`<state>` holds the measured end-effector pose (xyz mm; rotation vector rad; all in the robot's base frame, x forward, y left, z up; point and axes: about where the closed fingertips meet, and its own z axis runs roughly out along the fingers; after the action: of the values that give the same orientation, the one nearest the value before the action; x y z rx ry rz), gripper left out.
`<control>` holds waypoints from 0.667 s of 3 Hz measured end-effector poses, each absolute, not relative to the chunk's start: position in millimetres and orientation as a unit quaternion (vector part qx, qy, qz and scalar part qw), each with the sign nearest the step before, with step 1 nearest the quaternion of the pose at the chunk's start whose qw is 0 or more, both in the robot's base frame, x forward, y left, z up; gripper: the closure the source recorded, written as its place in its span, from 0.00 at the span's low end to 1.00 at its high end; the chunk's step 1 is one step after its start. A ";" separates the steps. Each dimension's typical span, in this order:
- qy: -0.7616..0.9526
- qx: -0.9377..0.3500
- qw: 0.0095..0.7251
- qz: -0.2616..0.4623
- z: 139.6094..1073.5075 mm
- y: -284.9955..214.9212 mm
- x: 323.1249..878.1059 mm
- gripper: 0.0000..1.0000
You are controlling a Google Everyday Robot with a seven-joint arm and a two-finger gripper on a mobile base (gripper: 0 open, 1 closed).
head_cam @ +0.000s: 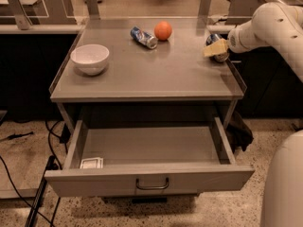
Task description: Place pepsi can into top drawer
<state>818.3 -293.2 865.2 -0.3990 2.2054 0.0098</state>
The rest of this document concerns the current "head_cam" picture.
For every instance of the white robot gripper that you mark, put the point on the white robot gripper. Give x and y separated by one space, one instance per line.
237 42

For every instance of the blue pepsi can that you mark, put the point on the blue pepsi can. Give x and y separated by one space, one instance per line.
216 48

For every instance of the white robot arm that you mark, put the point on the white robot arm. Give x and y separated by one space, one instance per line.
278 26

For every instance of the crushed blue soda can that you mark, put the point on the crushed blue soda can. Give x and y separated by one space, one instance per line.
143 37

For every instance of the open grey top drawer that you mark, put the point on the open grey top drawer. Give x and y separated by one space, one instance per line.
196 159

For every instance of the orange fruit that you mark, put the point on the orange fruit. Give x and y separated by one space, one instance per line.
162 31

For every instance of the grey metal cabinet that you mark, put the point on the grey metal cabinet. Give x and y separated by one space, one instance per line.
175 70

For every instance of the white ceramic bowl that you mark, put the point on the white ceramic bowl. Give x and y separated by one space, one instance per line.
90 59

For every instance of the small white tag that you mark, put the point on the small white tag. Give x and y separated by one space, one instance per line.
88 163

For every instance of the left background desk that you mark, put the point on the left background desk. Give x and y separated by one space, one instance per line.
38 12

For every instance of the metal drawer handle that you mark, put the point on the metal drawer handle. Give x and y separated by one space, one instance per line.
149 186

